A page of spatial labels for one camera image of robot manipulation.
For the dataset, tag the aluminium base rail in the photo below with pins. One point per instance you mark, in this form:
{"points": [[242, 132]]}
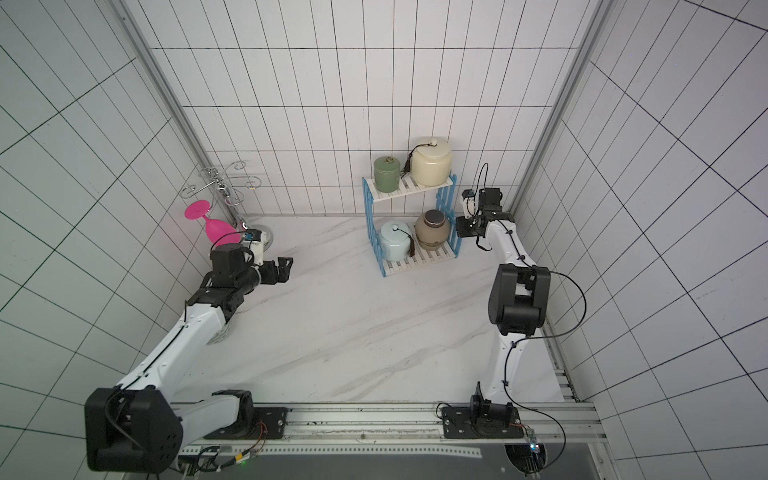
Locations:
{"points": [[399, 428]]}

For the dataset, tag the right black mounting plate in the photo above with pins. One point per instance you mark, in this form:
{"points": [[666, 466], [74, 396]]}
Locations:
{"points": [[502, 422]]}

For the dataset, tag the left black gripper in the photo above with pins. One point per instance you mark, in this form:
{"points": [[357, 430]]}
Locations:
{"points": [[284, 272]]}

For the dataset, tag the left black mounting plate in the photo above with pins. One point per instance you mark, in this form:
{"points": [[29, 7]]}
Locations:
{"points": [[265, 423]]}

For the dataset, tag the brown tea canister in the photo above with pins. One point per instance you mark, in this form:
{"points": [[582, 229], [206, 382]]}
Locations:
{"points": [[432, 229]]}

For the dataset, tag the left base wiring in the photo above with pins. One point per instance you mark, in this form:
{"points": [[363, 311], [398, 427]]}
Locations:
{"points": [[234, 453]]}

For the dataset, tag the green tea canister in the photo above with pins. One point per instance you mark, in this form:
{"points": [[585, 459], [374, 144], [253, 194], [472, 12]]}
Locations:
{"points": [[387, 172]]}

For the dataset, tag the blue white wooden shelf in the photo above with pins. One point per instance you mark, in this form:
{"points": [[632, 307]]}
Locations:
{"points": [[445, 195]]}

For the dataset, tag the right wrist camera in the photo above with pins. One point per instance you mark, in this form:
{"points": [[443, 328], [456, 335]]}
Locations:
{"points": [[469, 203]]}

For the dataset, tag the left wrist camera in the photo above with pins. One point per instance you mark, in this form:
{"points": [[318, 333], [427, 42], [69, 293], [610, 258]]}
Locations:
{"points": [[254, 240]]}

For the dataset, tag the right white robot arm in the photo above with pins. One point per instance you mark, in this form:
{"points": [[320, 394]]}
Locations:
{"points": [[453, 331]]}

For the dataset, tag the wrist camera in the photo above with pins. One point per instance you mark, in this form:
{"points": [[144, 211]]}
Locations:
{"points": [[254, 240], [469, 203]]}

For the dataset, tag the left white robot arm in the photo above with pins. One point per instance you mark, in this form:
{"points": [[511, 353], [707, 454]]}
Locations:
{"points": [[132, 427]]}

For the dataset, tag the cream tea canister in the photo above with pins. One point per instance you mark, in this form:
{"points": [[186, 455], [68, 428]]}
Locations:
{"points": [[431, 162]]}

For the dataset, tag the black mounting plate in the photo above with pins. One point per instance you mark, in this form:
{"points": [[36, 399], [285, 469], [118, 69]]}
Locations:
{"points": [[265, 423], [502, 422]]}

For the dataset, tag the light blue tea canister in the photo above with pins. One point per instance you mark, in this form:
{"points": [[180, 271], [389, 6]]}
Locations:
{"points": [[396, 241]]}

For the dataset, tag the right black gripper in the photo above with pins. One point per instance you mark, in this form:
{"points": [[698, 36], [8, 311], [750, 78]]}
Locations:
{"points": [[472, 225]]}

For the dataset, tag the pink plastic wine glass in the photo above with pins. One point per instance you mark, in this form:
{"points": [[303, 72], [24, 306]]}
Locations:
{"points": [[219, 232]]}

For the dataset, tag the chrome glass holder stand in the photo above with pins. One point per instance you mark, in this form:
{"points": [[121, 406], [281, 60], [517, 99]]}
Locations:
{"points": [[228, 185]]}

